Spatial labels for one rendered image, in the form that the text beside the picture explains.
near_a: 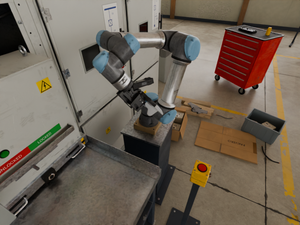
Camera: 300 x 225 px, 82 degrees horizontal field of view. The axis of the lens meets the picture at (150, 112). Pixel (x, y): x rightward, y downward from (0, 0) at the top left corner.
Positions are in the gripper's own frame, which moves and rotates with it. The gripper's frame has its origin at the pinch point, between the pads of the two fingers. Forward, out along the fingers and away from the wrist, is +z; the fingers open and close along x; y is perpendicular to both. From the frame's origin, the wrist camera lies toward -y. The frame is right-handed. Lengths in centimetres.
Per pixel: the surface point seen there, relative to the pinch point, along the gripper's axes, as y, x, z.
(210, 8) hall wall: -565, -476, 220
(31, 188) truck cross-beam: 63, -16, -15
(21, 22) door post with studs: 9, -28, -62
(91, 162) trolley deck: 41.9, -20.8, 3.3
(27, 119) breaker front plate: 38, -13, -36
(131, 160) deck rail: 26.8, -8.3, 14.6
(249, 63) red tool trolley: -180, -90, 141
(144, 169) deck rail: 26.3, -1.7, 20.1
